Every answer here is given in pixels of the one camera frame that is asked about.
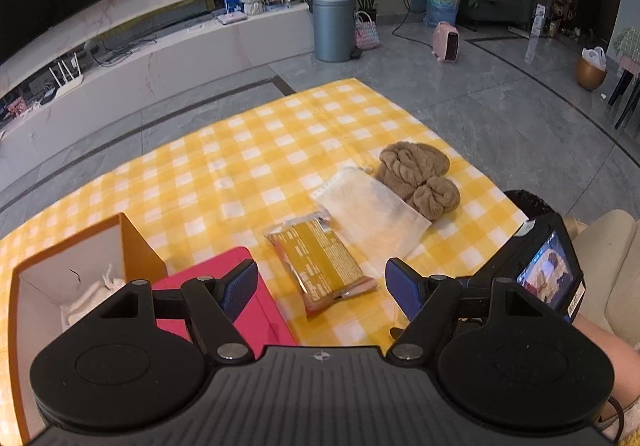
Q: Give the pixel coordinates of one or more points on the white marble tv cabinet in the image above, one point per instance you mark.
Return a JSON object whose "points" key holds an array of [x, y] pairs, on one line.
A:
{"points": [[150, 75]]}

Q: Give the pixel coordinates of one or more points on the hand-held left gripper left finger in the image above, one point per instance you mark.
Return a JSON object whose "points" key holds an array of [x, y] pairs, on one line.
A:
{"points": [[240, 288]]}

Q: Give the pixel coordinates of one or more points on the white router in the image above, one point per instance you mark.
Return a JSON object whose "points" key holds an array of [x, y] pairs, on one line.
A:
{"points": [[67, 83]]}

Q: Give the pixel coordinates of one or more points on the grey-blue trash can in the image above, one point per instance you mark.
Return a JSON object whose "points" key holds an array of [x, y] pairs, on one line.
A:
{"points": [[334, 28]]}

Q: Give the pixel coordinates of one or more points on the gold pot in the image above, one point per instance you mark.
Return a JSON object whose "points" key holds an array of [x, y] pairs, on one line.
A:
{"points": [[590, 78]]}

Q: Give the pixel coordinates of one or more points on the pink tissue box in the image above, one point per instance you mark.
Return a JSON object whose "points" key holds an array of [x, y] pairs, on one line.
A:
{"points": [[15, 106]]}

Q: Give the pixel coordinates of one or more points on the pink book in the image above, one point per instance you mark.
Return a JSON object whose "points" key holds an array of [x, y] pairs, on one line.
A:
{"points": [[231, 18]]}

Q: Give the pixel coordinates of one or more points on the white mesh bag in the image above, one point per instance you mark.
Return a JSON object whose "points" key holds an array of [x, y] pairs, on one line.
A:
{"points": [[370, 211]]}

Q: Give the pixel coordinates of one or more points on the beige sofa cushion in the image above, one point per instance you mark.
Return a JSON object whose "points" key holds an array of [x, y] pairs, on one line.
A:
{"points": [[610, 266]]}

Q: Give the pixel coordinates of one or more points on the white plastic bag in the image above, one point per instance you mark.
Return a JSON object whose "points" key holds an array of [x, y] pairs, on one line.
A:
{"points": [[594, 56]]}

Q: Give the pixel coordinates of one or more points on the white standing board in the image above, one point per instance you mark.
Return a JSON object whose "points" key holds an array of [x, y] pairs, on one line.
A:
{"points": [[535, 33]]}

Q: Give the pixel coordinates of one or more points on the yellow checked tablecloth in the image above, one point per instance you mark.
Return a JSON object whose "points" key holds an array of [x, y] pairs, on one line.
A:
{"points": [[250, 150]]}

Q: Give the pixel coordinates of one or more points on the fluffy patterned garment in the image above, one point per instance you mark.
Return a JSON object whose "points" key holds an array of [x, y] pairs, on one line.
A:
{"points": [[627, 421]]}

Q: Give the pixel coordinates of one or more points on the orange cardboard box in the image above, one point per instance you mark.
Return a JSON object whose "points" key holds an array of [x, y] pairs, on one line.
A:
{"points": [[45, 291]]}

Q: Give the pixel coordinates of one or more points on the woven handbag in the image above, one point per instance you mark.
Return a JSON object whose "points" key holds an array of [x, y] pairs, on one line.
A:
{"points": [[367, 35]]}

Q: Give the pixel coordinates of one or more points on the pink space heater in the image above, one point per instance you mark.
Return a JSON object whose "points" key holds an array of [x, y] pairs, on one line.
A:
{"points": [[447, 43]]}

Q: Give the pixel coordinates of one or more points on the white fluffy cloth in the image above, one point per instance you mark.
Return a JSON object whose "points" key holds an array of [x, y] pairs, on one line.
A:
{"points": [[90, 298]]}

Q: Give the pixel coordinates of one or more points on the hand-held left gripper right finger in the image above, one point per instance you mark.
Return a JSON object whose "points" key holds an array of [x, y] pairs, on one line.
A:
{"points": [[402, 288]]}

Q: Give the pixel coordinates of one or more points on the brown snack packet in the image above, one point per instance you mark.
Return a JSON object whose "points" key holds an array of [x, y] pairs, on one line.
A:
{"points": [[320, 256]]}

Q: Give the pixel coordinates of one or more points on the person's right forearm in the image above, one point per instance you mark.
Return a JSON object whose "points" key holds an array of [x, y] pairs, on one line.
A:
{"points": [[607, 361]]}

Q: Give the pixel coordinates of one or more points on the black chair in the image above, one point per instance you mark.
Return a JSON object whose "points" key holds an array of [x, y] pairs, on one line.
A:
{"points": [[625, 90]]}

